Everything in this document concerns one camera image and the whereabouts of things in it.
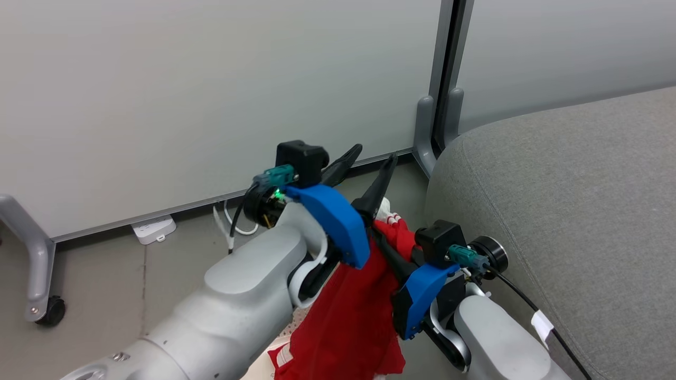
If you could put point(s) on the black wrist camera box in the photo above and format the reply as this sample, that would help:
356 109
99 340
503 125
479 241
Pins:
438 240
301 161

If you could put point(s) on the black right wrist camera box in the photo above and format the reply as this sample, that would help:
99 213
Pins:
438 240

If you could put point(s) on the large white partition panel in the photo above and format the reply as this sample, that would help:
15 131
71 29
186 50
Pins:
185 95

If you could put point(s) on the teal camera connector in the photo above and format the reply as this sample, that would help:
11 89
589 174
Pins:
465 257
277 175

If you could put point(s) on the grey fabric sofa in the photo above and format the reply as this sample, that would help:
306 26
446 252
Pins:
570 211

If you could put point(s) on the white power strip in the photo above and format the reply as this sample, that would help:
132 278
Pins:
153 228

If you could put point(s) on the grey partition leg with caster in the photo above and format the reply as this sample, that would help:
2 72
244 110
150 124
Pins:
34 253

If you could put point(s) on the red clothing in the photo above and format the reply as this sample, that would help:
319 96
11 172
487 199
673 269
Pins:
348 316

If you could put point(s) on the teal left camera connector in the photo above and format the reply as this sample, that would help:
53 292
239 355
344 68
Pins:
277 175

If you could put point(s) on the black caster wheel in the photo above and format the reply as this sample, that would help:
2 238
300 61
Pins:
53 311

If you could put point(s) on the grey partition foot bracket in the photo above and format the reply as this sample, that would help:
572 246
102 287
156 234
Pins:
424 137
454 113

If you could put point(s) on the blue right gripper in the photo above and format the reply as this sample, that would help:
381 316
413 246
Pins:
417 301

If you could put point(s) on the cream perforated laundry basket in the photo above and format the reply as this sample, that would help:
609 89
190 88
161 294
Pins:
274 343

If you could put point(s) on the teal right camera connector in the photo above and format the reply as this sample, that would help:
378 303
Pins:
465 257

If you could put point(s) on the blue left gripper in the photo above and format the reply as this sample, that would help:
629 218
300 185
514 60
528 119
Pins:
338 221

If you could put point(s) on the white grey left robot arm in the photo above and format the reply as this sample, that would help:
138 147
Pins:
237 295

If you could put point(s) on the narrow white partition panel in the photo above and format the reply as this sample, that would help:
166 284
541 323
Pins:
570 47

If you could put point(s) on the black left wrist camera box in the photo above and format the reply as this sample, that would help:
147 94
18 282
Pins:
301 161

